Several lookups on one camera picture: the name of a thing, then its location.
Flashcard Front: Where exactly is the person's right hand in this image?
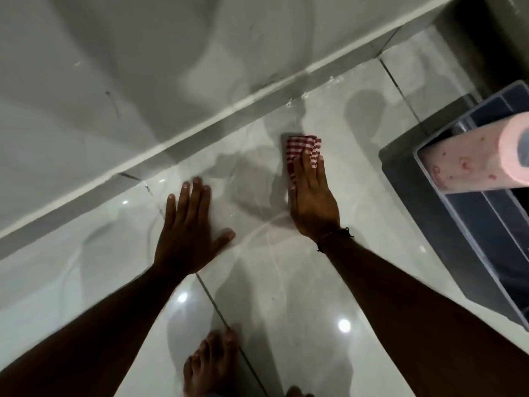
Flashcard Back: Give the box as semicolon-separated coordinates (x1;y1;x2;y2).
288;151;342;244

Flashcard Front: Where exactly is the person's left hand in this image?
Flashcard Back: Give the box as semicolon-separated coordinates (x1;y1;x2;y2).
153;177;236;281

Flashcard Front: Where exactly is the red white checkered cloth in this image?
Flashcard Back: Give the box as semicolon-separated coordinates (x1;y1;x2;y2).
285;135;323;191

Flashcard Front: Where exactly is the person's right forearm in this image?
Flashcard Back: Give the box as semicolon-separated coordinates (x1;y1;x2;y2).
319;232;529;397

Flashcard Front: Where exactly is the person's left forearm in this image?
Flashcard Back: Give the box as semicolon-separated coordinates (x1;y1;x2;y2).
0;264;196;397

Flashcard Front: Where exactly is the person's left foot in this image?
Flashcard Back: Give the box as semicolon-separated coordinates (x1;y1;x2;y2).
183;326;243;397

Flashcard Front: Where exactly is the pink printed paper towel roll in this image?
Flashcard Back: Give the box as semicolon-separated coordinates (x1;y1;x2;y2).
417;112;529;195

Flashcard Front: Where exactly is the clear plastic storage bin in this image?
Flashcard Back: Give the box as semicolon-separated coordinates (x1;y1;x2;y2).
413;80;529;332

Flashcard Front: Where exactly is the dark cord wrist bracelet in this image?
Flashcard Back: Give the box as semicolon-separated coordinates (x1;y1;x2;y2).
316;227;355;254

